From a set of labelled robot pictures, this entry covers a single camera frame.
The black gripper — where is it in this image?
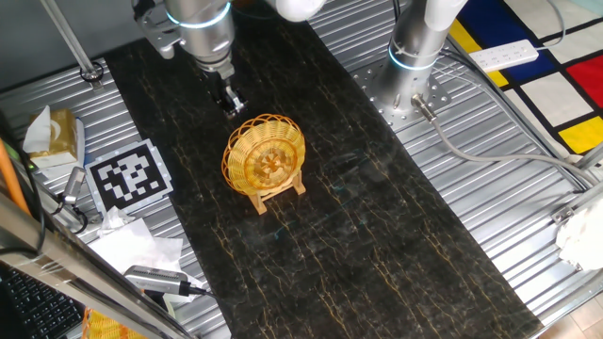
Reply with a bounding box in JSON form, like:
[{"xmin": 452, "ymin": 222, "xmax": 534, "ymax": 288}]
[{"xmin": 210, "ymin": 75, "xmax": 250, "ymax": 120}]

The round yellow woven basket dish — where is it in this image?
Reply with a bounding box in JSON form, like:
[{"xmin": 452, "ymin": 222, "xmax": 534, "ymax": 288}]
[{"xmin": 220, "ymin": 113, "xmax": 307, "ymax": 197}]

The wooden dish rack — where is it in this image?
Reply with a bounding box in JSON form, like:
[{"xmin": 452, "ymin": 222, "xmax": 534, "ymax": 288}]
[{"xmin": 247, "ymin": 169, "xmax": 307, "ymax": 217}]

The black white marker board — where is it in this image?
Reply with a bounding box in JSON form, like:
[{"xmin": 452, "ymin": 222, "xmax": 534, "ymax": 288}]
[{"xmin": 84, "ymin": 138, "xmax": 174, "ymax": 217}]

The crumpled white tissue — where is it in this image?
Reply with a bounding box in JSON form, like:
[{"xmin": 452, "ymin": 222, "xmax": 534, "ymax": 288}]
[{"xmin": 97, "ymin": 205, "xmax": 136, "ymax": 236}]

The flat white paper sheet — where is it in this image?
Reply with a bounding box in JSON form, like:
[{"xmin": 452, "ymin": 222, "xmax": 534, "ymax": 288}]
[{"xmin": 88, "ymin": 217, "xmax": 206, "ymax": 303}]

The black marble pattern mat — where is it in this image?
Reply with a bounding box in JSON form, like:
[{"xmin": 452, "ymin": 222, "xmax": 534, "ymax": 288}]
[{"xmin": 102, "ymin": 0, "xmax": 546, "ymax": 339}]

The metal stand pole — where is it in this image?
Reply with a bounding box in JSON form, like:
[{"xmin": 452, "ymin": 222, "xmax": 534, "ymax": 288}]
[{"xmin": 40, "ymin": 0, "xmax": 105, "ymax": 91}]

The small grey clamp device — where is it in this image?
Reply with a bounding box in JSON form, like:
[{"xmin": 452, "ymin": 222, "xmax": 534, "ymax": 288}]
[{"xmin": 58, "ymin": 166, "xmax": 89, "ymax": 207}]

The yellow tissue box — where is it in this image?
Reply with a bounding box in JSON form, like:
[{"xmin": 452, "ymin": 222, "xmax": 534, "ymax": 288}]
[{"xmin": 22, "ymin": 105, "xmax": 79, "ymax": 170}]

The orange tube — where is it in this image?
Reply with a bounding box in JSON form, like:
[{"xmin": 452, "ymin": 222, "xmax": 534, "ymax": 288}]
[{"xmin": 0, "ymin": 138, "xmax": 30, "ymax": 216}]

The white power strip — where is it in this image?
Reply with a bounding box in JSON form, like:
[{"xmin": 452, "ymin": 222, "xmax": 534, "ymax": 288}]
[{"xmin": 468, "ymin": 39, "xmax": 541, "ymax": 73}]

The black keyboard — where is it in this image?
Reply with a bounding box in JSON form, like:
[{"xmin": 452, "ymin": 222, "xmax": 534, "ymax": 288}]
[{"xmin": 0, "ymin": 263, "xmax": 86, "ymax": 339}]

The colourful block pattern cloth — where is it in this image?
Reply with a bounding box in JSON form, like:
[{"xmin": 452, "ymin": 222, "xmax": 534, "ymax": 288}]
[{"xmin": 447, "ymin": 0, "xmax": 603, "ymax": 156}]

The white cloth bundle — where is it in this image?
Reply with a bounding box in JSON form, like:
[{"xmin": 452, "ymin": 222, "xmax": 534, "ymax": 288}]
[{"xmin": 555, "ymin": 200, "xmax": 603, "ymax": 272}]

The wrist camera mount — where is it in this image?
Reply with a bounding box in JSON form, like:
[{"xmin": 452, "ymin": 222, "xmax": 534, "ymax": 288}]
[{"xmin": 131, "ymin": 0, "xmax": 185, "ymax": 60}]

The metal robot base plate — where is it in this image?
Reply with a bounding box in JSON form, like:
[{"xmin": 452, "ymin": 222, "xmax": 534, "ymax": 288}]
[{"xmin": 350, "ymin": 58, "xmax": 453, "ymax": 133}]

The grey camera on stand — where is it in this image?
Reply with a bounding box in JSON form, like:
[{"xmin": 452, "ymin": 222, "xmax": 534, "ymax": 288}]
[{"xmin": 122, "ymin": 265, "xmax": 190, "ymax": 297}]

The black desk cable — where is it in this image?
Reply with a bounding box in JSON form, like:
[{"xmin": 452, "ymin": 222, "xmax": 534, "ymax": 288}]
[{"xmin": 0, "ymin": 110, "xmax": 46, "ymax": 258}]

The aluminium frame bar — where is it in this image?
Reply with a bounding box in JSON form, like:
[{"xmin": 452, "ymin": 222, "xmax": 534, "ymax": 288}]
[{"xmin": 0, "ymin": 192, "xmax": 199, "ymax": 339}]

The thick grey base cable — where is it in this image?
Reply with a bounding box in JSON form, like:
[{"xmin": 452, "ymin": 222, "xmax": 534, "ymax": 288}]
[{"xmin": 410, "ymin": 92, "xmax": 602, "ymax": 187}]

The grey power strip cable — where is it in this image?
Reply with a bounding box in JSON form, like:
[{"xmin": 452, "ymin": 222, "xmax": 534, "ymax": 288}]
[{"xmin": 534, "ymin": 0, "xmax": 566, "ymax": 51}]

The aluminium profile post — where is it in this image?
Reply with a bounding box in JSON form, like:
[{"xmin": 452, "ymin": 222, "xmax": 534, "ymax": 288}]
[{"xmin": 550, "ymin": 140, "xmax": 603, "ymax": 225}]

